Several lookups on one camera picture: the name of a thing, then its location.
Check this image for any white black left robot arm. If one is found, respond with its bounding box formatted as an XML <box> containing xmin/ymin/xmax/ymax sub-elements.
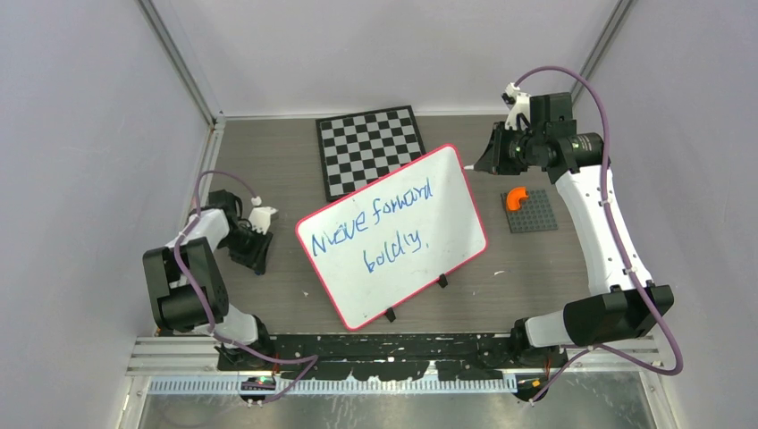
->
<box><xmin>142</xmin><ymin>189</ymin><xmax>278</xmax><ymax>370</ymax></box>

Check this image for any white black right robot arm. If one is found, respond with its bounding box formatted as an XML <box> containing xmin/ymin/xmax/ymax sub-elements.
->
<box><xmin>472</xmin><ymin>86</ymin><xmax>674</xmax><ymax>367</ymax></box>

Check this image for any pink framed whiteboard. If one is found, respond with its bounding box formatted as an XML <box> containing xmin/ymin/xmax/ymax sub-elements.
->
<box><xmin>295</xmin><ymin>144</ymin><xmax>488</xmax><ymax>331</ymax></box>

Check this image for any slotted aluminium rail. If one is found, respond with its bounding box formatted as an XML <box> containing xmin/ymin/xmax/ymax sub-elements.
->
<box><xmin>147</xmin><ymin>374</ymin><xmax>518</xmax><ymax>395</ymax></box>

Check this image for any black mounting base plate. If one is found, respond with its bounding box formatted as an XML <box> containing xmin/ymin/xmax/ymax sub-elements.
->
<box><xmin>216</xmin><ymin>332</ymin><xmax>569</xmax><ymax>382</ymax></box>

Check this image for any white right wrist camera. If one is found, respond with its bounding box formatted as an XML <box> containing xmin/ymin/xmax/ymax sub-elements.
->
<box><xmin>501</xmin><ymin>82</ymin><xmax>530</xmax><ymax>131</ymax></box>

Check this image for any orange curved track piece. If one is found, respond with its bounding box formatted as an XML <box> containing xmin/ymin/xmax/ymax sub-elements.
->
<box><xmin>504</xmin><ymin>187</ymin><xmax>528</xmax><ymax>212</ymax></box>

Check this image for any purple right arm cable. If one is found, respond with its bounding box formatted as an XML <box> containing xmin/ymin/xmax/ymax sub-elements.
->
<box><xmin>513</xmin><ymin>65</ymin><xmax>685</xmax><ymax>407</ymax></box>

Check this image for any black white chessboard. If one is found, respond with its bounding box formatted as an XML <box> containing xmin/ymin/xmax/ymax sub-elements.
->
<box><xmin>315</xmin><ymin>105</ymin><xmax>426</xmax><ymax>203</ymax></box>

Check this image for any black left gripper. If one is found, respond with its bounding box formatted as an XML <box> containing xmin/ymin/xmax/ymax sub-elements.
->
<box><xmin>220</xmin><ymin>224</ymin><xmax>273</xmax><ymax>274</ymax></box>

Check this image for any grey studded building baseplate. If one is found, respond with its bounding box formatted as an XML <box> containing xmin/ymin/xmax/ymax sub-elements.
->
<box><xmin>501</xmin><ymin>188</ymin><xmax>558</xmax><ymax>233</ymax></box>

